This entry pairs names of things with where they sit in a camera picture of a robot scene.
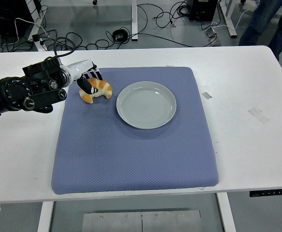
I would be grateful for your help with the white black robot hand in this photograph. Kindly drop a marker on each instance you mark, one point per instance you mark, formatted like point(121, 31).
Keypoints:
point(81, 66)

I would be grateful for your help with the orange white croissant bread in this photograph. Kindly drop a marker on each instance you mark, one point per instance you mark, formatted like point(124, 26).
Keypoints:
point(102, 88)

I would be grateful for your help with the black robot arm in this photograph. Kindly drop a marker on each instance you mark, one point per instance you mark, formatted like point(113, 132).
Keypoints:
point(10, 91)

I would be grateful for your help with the black chair caster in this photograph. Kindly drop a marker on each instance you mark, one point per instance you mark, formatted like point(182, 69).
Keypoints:
point(94, 2)

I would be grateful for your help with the grey round plate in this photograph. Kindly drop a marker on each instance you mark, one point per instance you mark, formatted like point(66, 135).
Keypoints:
point(145, 105)

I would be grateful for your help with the black cabinet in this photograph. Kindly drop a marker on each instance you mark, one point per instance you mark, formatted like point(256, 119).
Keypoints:
point(3, 14)

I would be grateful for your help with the blue quilted mat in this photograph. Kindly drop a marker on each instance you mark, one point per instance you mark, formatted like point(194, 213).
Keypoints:
point(131, 157)

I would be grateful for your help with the small clear tape piece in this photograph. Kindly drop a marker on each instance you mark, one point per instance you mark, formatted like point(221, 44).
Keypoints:
point(206, 95)

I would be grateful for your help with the black equipment box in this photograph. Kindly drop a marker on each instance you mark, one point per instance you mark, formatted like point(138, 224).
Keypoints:
point(202, 9)

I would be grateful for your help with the grey metal foot pedal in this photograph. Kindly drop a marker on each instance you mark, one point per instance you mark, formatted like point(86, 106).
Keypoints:
point(212, 35)

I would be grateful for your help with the white table leg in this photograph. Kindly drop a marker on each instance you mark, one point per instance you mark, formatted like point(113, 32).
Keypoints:
point(45, 217)
point(226, 212)

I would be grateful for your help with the grey metal plate with screws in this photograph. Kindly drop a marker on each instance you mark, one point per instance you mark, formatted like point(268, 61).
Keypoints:
point(141, 221)

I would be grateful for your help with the large clear tape piece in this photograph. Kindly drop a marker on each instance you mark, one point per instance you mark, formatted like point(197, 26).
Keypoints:
point(258, 115)

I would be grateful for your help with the black table control panel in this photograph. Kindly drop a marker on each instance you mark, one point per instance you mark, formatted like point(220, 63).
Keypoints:
point(271, 192)

